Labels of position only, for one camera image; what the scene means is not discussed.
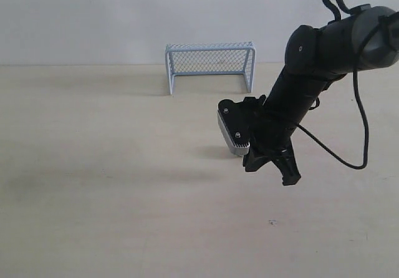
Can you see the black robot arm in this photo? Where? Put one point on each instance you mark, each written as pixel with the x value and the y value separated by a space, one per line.
pixel 314 60

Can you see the small white mesh goal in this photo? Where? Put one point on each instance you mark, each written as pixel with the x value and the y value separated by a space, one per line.
pixel 232 58

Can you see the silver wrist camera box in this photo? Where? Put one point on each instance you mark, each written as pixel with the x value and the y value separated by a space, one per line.
pixel 233 127

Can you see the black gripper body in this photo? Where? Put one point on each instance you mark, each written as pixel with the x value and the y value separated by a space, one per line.
pixel 270 135

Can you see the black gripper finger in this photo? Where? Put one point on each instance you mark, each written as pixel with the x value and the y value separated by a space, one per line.
pixel 287 165

